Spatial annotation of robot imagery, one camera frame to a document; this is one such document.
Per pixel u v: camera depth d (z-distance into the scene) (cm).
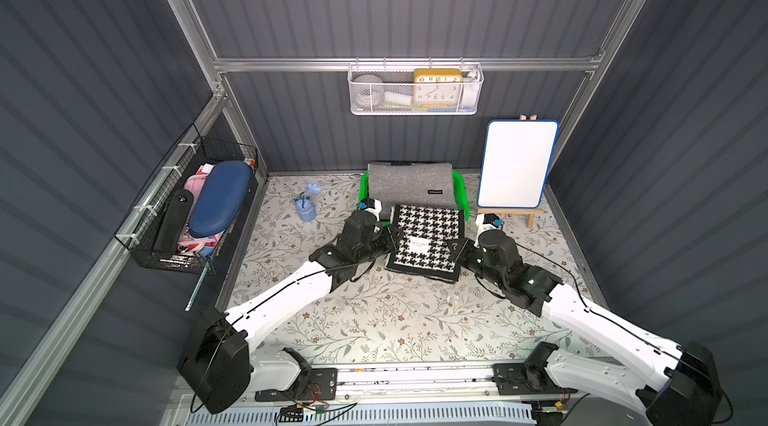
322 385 74
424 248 77
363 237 60
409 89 89
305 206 101
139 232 61
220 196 68
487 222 70
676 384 39
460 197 102
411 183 102
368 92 83
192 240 65
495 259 58
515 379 73
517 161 91
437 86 89
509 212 99
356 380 76
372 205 73
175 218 64
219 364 40
